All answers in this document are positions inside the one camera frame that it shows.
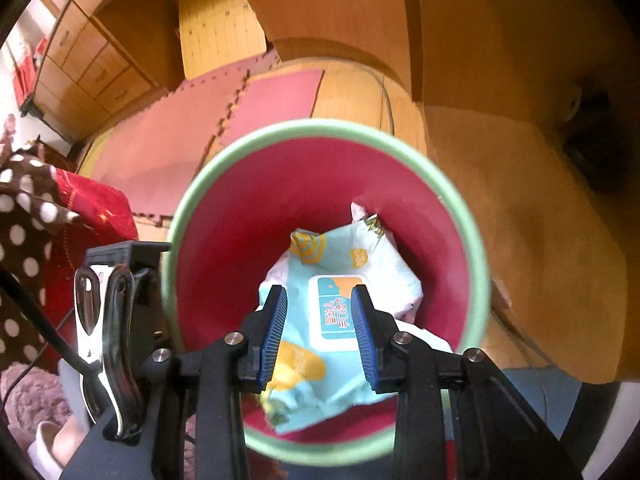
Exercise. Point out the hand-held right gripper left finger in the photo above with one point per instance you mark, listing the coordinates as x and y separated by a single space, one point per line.
277 335

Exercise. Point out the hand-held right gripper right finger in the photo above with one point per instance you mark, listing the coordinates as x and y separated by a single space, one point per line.
361 335

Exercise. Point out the light blue wet wipes pack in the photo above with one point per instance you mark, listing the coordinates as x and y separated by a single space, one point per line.
330 255

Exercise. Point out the red bucket with green rim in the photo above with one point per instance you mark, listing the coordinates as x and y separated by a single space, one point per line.
250 195

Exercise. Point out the wooden corner shelf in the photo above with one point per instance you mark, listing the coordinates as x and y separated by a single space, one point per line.
525 60

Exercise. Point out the metal spring clip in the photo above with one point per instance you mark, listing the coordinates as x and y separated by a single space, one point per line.
112 360

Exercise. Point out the red cloth with gold stars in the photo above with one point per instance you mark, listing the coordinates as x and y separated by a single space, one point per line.
100 200

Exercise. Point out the brown polka-dot cloth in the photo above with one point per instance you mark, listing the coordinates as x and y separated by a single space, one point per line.
25 260

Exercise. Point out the fluffy grey rug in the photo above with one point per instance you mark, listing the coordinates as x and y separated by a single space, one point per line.
30 395

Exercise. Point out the person's foot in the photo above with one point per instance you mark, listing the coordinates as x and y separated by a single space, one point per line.
70 440

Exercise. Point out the white slipper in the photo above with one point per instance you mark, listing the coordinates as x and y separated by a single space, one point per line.
42 440

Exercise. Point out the large pink foam mat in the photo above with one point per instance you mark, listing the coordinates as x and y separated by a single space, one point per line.
160 135

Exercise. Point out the blue floor mat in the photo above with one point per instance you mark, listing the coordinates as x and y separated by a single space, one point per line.
540 400

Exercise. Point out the pink floral cloth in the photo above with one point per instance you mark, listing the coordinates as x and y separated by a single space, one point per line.
9 132

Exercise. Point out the single pink foam tile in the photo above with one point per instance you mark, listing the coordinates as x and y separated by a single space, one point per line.
280 100

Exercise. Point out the wooden drawer desk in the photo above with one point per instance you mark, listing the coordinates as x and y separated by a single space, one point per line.
90 60

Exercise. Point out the red paper item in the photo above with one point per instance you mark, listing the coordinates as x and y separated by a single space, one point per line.
25 75

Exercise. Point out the yellow grid mat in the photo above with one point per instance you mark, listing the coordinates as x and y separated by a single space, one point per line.
220 25

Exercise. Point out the black dark object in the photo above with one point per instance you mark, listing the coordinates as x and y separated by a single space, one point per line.
600 150

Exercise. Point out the wooden wardrobe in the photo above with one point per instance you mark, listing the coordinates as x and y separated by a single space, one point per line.
325 0

